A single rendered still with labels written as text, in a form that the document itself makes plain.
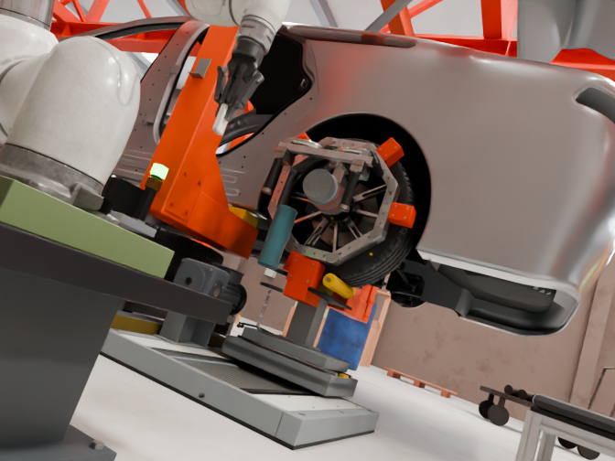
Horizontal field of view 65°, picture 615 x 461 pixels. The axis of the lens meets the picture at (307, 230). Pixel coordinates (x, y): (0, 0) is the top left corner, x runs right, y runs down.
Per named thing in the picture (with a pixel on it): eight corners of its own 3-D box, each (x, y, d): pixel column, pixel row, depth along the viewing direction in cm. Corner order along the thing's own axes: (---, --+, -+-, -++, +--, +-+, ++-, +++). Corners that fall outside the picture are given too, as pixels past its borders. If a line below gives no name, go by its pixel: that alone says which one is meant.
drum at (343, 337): (306, 353, 613) (329, 285, 631) (322, 357, 669) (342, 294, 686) (349, 369, 587) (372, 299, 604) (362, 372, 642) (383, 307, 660)
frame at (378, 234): (372, 277, 192) (413, 155, 202) (369, 273, 186) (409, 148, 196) (261, 245, 216) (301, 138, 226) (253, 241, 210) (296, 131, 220)
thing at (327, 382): (351, 399, 211) (359, 377, 213) (324, 398, 180) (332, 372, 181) (258, 359, 233) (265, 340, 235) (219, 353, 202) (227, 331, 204)
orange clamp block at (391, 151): (388, 168, 206) (404, 155, 205) (383, 160, 199) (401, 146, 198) (378, 157, 209) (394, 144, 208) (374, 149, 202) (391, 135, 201)
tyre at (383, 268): (450, 231, 211) (370, 134, 242) (444, 213, 191) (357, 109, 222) (330, 316, 220) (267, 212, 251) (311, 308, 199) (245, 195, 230)
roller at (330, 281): (352, 301, 214) (357, 289, 215) (331, 287, 188) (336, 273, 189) (341, 297, 217) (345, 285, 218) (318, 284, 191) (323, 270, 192)
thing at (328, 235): (350, 261, 215) (393, 204, 216) (345, 256, 208) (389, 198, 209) (300, 225, 231) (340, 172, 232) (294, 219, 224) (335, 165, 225)
